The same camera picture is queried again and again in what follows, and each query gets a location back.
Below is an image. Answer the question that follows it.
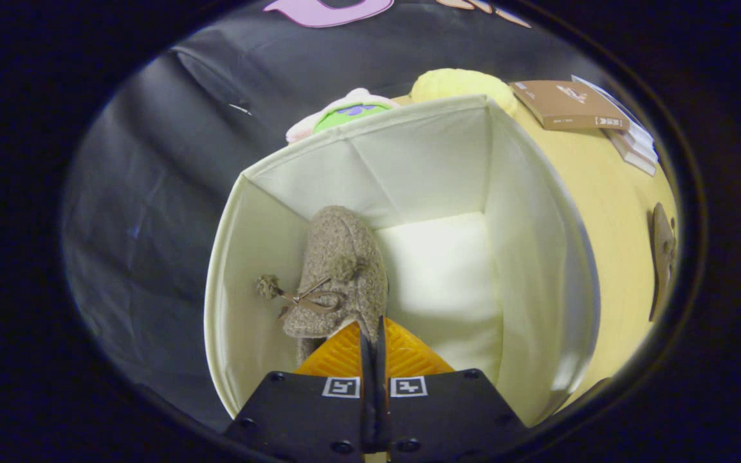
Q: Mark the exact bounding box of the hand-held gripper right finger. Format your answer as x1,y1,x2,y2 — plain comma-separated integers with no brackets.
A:
377,315,529,463

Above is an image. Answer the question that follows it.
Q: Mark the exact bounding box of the brown cover book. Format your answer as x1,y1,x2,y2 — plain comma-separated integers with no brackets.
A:
510,80,630,131

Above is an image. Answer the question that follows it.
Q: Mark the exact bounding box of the brown fuzzy shoe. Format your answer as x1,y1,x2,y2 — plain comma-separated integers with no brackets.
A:
648,203,677,322
256,206,389,367

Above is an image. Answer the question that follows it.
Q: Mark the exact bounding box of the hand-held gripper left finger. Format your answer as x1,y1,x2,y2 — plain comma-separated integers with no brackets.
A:
224,322,374,463

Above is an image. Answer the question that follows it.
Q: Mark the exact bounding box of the cream fabric storage box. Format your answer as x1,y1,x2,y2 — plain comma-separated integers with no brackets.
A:
203,95,601,428

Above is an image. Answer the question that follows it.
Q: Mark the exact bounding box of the plain white book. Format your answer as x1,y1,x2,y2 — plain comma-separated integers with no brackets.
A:
608,129,659,165

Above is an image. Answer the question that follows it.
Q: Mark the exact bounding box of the yellow round plush toy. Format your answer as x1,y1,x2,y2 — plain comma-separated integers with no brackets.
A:
409,68,518,116

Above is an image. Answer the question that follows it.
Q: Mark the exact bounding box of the pink starfish plush toy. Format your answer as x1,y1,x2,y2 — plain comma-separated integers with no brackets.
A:
286,88,402,144

